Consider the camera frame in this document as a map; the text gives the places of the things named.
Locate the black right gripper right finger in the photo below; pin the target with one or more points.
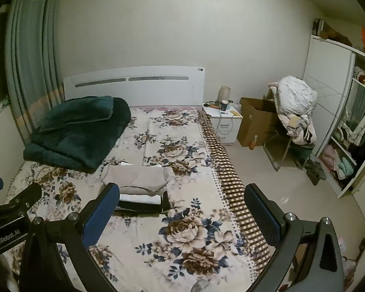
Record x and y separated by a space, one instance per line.
311 246

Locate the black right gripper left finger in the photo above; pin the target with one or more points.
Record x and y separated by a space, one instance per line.
42 268

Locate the beige grey garment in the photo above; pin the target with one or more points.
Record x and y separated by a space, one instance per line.
134 178

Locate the stack of folded clothes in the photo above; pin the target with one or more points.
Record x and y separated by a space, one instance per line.
144 202

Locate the white bundle of clothes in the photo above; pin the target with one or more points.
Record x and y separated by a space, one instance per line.
295 102

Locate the brown checkered bed sheet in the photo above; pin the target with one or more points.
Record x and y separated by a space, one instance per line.
232 191

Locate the dark slippers on floor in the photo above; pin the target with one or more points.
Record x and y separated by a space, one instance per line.
314 171

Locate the folding chair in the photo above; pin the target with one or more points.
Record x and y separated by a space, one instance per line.
280 147

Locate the floral fleece blanket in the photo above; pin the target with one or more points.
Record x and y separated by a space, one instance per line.
173 229

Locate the dark green folded blanket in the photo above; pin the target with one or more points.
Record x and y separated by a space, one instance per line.
79 133

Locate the brown cardboard box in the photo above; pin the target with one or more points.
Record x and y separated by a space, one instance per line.
259 120

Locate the white nightstand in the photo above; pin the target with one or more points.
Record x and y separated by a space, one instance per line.
225 123

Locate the green curtain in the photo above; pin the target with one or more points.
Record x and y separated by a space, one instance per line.
33 81

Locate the dark cup on nightstand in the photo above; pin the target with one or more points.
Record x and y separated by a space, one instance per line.
224 105

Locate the white wardrobe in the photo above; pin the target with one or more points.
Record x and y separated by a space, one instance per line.
337 73

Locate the white bed headboard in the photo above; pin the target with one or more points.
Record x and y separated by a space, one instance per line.
141 86

